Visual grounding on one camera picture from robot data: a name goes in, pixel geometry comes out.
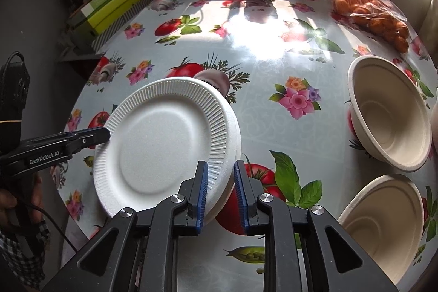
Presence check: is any black control box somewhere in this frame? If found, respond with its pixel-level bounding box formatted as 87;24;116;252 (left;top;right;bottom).
1;51;30;146

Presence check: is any large beige paper bowl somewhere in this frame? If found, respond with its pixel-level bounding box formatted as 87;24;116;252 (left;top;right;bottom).
347;56;432;173

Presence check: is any green cardboard boxes stack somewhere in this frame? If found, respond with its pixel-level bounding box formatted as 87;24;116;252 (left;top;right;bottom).
67;0;142;51

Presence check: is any white paper plate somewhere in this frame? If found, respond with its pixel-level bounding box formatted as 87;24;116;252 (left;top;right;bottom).
94;77;241;223

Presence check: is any person's left hand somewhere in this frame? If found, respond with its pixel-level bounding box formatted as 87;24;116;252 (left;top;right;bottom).
1;174;43;227

